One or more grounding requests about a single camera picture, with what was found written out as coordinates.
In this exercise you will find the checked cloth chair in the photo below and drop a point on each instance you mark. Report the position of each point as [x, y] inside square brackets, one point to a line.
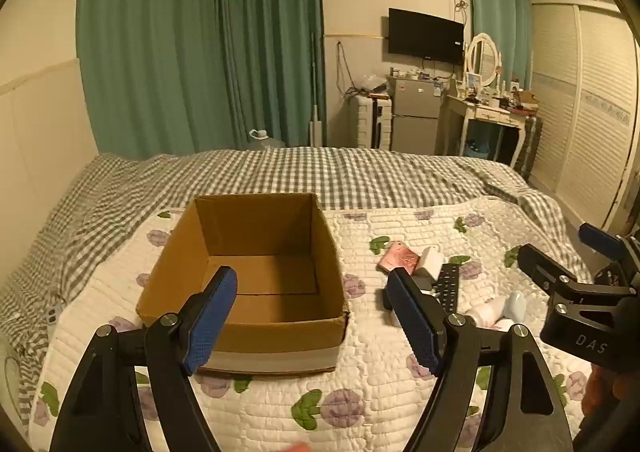
[531, 142]

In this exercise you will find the white stick vacuum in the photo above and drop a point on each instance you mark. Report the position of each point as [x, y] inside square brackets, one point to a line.
[317, 127]

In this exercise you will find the white dressing table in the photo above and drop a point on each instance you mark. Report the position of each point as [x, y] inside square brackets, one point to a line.
[480, 111]

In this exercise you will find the person's right hand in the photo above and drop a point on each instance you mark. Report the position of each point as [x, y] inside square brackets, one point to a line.
[615, 387]

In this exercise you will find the small cardboard box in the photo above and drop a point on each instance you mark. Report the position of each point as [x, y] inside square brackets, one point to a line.
[527, 99]

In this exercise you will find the clear plastic bag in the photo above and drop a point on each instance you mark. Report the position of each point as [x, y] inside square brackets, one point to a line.
[370, 82]

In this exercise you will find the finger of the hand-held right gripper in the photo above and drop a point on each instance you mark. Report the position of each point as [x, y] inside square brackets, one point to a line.
[600, 239]
[545, 269]

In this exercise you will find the black remote control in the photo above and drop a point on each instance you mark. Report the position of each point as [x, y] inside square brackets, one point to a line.
[447, 287]

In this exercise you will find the pink rose print box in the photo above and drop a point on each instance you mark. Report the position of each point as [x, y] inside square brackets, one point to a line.
[400, 257]

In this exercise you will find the black wall television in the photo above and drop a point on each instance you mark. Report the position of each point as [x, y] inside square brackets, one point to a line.
[425, 37]

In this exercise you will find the white charger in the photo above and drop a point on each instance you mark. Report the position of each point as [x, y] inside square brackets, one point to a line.
[430, 264]

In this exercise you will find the white bottle red print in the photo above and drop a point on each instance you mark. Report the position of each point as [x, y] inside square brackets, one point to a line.
[482, 313]

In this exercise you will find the green curtain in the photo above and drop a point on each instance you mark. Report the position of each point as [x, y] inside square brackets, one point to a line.
[270, 42]
[150, 47]
[500, 7]

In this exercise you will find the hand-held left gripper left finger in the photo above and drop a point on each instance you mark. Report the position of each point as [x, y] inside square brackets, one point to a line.
[210, 322]

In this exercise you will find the plain white bottle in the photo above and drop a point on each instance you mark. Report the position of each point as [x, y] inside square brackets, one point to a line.
[515, 306]

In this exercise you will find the white suitcase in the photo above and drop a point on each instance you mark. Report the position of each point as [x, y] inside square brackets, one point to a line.
[370, 122]

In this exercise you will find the white oval mirror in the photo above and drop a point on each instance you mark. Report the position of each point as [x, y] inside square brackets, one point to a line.
[482, 57]

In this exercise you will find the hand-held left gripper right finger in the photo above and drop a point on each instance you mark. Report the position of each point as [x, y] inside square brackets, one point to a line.
[415, 327]

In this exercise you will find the clear water jug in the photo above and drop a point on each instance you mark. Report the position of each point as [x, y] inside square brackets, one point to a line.
[262, 141]

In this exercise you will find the white floral quilt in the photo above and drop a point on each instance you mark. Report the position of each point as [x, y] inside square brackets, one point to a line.
[380, 382]

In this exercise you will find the white louvred wardrobe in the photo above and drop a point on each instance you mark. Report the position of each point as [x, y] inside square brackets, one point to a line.
[590, 107]

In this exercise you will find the grey checkered bed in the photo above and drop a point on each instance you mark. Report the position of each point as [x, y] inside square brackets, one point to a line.
[300, 172]

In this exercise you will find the blue bucket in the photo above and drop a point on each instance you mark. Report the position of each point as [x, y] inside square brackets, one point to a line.
[477, 148]

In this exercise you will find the brown cardboard box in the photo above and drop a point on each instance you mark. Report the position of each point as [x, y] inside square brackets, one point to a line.
[175, 272]

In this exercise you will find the silver fridge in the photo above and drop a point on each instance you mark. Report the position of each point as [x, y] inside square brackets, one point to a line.
[415, 112]

